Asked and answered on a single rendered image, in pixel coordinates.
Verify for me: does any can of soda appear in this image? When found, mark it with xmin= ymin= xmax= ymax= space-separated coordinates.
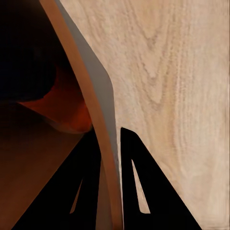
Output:
xmin=18 ymin=68 xmax=94 ymax=132
xmin=0 ymin=22 xmax=57 ymax=102

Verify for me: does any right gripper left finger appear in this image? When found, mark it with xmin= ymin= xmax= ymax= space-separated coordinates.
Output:
xmin=12 ymin=130 xmax=101 ymax=230

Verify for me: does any trash can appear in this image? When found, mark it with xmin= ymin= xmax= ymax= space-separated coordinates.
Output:
xmin=0 ymin=0 xmax=124 ymax=230

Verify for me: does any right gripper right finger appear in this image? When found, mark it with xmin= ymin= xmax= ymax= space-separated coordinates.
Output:
xmin=120 ymin=127 xmax=202 ymax=230

